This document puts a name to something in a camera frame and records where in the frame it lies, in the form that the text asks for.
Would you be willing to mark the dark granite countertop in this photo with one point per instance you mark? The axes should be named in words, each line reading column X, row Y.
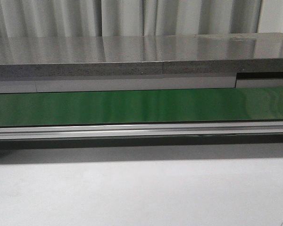
column 50, row 57

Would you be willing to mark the green conveyor belt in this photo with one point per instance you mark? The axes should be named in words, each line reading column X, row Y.
column 141, row 106

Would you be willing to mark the white pleated curtain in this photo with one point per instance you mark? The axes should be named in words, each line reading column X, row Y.
column 90, row 18

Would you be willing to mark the aluminium conveyor side rail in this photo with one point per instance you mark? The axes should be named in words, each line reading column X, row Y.
column 139, row 130

